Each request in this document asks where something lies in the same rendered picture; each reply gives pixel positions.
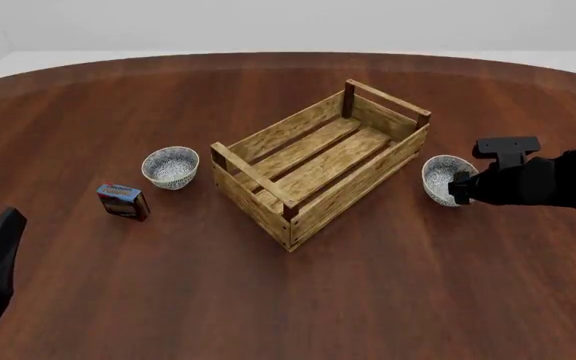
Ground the printed blue food box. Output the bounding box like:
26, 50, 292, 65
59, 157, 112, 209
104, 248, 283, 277
96, 182, 151, 223

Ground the patterned blue white bowl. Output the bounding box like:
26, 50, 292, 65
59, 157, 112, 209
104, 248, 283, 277
420, 154, 480, 208
140, 145, 201, 191

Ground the wooden slat tray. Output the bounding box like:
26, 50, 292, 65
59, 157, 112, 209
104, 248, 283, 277
209, 78, 432, 254

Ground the small black plate on stalk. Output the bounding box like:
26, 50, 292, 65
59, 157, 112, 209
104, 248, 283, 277
471, 135, 542, 167

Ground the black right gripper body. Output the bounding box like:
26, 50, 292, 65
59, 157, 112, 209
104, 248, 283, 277
447, 170, 479, 207

